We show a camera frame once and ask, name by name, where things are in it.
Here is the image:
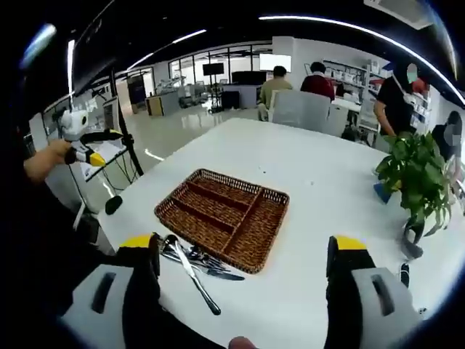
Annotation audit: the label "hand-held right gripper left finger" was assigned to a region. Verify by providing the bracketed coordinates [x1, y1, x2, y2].
[60, 233, 164, 349]

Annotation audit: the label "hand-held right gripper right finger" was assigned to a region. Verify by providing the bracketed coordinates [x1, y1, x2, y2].
[325, 235, 424, 349]

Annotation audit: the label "steel knife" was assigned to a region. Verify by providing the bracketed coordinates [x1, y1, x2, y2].
[173, 242, 222, 316]
[161, 252, 246, 281]

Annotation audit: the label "brown wicker storage tray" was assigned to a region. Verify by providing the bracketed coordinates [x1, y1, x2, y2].
[154, 168, 291, 275]

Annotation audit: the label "white storage shelves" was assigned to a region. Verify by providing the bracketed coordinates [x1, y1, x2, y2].
[322, 57, 433, 127]

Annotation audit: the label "person's left hand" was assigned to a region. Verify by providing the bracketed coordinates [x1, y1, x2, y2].
[38, 140, 73, 172]

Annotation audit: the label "person's right hand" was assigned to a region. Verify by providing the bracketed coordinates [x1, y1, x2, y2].
[230, 335, 259, 349]

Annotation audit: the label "white side desk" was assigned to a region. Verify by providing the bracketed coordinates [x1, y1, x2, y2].
[81, 137, 128, 182]

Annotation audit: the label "black light stand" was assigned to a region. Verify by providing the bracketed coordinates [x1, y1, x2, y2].
[108, 67, 145, 177]

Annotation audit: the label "dark blue display board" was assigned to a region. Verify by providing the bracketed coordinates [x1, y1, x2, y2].
[126, 75, 147, 107]

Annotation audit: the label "yellow cabinet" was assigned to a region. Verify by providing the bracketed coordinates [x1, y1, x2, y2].
[145, 95, 165, 117]

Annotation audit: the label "upright light tube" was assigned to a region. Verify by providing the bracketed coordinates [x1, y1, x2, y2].
[67, 39, 76, 96]

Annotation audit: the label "person in dark clothes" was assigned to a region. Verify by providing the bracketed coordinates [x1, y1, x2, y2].
[14, 174, 123, 328]

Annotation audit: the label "black curved object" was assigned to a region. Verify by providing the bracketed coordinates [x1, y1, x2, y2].
[401, 217, 424, 261]

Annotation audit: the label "blue packet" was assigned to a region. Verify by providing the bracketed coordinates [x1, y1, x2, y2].
[373, 181, 395, 204]

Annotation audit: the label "short ceiling light strip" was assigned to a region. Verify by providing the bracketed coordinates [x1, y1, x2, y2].
[126, 28, 208, 72]

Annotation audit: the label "black monitor on stand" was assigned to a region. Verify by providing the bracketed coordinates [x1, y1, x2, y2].
[201, 62, 225, 113]

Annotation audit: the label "green potted plant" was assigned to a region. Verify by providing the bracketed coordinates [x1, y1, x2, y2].
[373, 131, 454, 237]

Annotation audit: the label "wide black monitor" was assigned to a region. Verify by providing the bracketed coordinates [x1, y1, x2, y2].
[231, 71, 268, 85]

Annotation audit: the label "frosted desk partition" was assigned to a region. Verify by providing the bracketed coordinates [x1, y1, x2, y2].
[271, 89, 332, 129]

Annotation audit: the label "long ceiling light strip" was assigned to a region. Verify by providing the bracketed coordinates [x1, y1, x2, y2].
[259, 15, 465, 105]

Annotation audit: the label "ceiling air vent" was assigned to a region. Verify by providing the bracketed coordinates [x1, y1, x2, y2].
[363, 0, 435, 31]

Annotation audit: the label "white frame office chair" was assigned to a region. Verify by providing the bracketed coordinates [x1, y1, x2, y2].
[72, 195, 124, 233]

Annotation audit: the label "white wall screen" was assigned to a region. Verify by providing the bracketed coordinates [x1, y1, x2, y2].
[259, 53, 293, 72]

